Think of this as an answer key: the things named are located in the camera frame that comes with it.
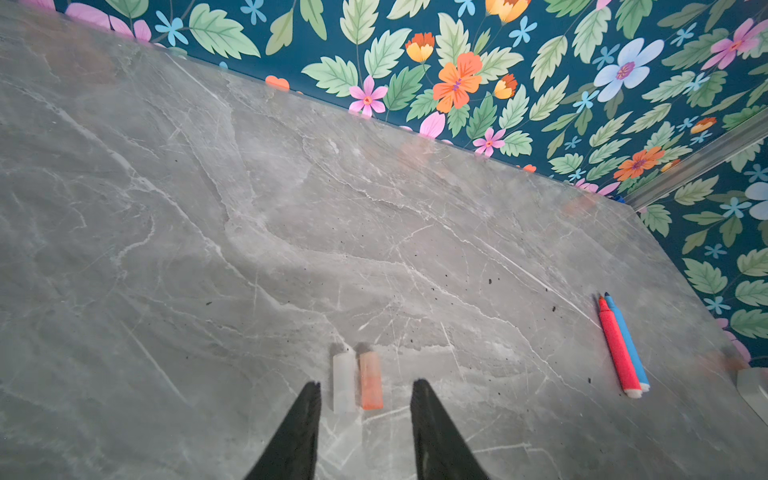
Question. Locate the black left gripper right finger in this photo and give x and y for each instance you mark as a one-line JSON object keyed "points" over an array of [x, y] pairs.
{"points": [[440, 450]]}

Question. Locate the pink highlighter marker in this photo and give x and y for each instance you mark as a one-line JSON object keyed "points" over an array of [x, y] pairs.
{"points": [[620, 356]]}

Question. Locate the white rectangular box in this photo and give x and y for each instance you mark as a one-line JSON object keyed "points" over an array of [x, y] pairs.
{"points": [[752, 385]]}

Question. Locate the blue marker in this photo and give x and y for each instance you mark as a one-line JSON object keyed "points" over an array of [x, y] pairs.
{"points": [[632, 351]]}

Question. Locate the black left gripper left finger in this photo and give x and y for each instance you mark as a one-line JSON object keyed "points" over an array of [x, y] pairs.
{"points": [[292, 451]]}

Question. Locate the translucent white pen cap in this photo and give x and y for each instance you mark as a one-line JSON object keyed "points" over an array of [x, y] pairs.
{"points": [[344, 371]]}

